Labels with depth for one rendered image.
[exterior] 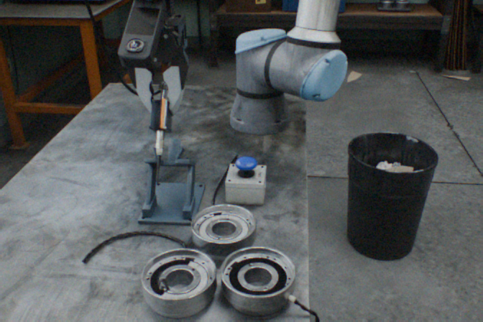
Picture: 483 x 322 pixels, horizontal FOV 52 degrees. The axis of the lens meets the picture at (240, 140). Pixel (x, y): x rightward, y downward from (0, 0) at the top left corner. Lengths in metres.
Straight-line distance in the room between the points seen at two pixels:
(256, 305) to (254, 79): 0.60
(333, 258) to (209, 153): 1.09
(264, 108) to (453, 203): 1.55
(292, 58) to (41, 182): 0.57
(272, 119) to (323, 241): 1.06
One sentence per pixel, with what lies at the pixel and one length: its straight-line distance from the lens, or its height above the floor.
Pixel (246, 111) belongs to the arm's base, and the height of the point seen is 0.85.
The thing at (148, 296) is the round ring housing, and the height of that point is 0.83.
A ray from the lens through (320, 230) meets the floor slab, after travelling 2.20.
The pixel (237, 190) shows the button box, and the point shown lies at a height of 0.83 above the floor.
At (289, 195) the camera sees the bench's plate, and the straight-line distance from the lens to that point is 0.95.
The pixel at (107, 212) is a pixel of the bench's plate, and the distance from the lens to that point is 0.93.
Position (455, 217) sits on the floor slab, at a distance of 2.44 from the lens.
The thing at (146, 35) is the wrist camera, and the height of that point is 1.14.
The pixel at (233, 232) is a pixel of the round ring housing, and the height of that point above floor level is 0.81.
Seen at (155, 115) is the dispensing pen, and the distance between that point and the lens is 0.80.
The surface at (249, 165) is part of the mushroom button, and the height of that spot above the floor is 0.87.
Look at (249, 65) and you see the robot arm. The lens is 1.13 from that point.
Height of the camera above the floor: 1.31
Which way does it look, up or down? 27 degrees down
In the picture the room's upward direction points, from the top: 1 degrees counter-clockwise
